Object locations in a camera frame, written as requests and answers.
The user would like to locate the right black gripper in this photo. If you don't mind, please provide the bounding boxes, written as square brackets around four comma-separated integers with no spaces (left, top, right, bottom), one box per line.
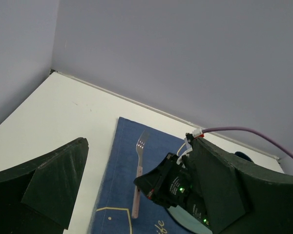
[134,153,210,227]

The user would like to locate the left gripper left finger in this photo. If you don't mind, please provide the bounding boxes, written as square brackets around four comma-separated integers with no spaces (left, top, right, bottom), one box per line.
[0,137,89,234]

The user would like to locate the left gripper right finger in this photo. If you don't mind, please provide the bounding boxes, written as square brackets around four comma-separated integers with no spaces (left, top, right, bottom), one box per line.
[186,137,293,234]

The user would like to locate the teal ceramic plate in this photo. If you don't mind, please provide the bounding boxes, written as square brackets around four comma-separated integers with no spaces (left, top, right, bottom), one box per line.
[166,206,212,234]

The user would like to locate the dark blue mug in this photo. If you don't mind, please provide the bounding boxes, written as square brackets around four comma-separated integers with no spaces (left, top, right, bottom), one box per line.
[234,151,254,163]

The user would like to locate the pink handled fork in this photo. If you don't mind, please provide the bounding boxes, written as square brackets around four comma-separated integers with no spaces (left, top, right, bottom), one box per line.
[131,130,149,219]

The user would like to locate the blue cloth placemat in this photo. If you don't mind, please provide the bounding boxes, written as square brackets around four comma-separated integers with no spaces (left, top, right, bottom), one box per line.
[88,117,190,234]

